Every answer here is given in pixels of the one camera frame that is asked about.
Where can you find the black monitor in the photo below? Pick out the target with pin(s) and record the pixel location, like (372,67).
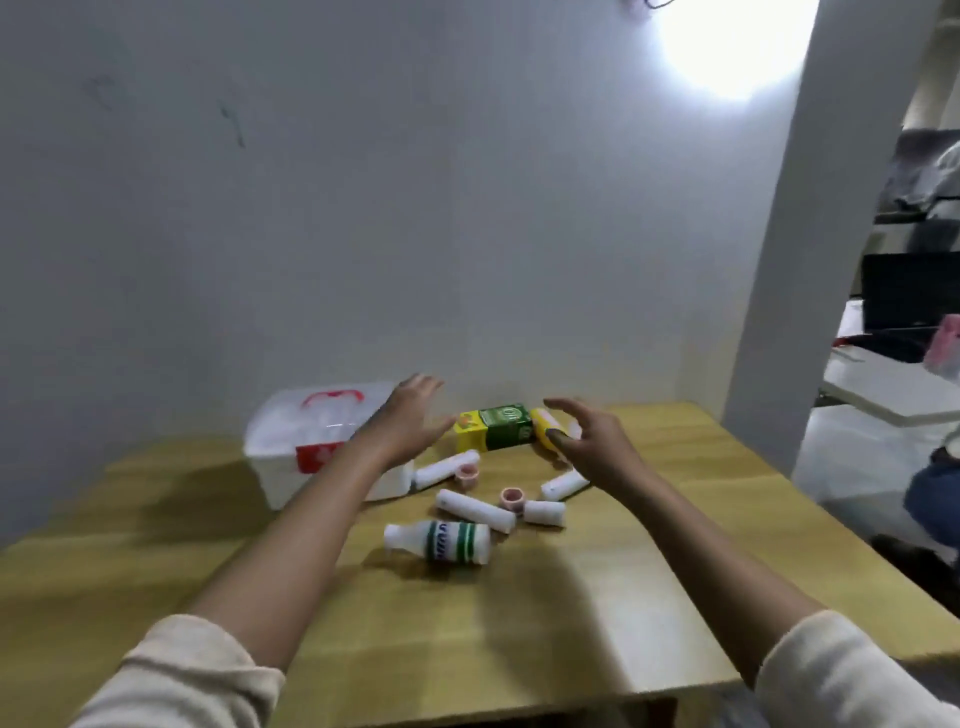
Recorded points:
(911,292)

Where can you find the white side table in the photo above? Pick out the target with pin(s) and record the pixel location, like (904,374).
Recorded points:
(892,386)

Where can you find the pink bag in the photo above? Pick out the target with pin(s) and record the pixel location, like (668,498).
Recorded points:
(946,349)

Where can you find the person's left cream sleeve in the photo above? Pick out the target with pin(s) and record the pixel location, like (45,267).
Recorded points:
(176,679)

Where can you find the pink tape roll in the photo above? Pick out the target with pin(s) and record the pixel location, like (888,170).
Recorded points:
(512,500)
(469,475)

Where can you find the person's left forearm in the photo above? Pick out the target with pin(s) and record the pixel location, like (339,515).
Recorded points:
(300,547)

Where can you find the person's left thumb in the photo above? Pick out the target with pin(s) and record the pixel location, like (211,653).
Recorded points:
(439,433)

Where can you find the person's right thumb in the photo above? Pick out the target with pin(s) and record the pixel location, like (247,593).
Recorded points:
(568,444)

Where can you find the person's right cream sleeve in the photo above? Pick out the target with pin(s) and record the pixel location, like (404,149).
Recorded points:
(840,675)

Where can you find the green and yellow carton box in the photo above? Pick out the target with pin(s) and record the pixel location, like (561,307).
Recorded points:
(499,427)

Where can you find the yellow medicine box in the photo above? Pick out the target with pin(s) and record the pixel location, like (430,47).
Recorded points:
(541,429)

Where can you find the person's right forearm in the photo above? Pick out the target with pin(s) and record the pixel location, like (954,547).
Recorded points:
(712,570)

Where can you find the white bottle green label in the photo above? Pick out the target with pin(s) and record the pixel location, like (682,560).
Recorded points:
(442,541)

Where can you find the person's right hand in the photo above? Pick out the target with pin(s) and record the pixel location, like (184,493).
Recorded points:
(606,457)

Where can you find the white bandage roll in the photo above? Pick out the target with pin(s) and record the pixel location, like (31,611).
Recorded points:
(564,486)
(544,513)
(439,471)
(476,511)

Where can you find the dark chair with clothes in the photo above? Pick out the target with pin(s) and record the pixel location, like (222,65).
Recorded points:
(922,172)

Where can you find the person's cream sleeve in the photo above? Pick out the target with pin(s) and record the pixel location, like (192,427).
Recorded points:
(176,679)
(840,675)

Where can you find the person's left hand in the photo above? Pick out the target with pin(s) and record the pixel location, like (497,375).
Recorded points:
(401,427)

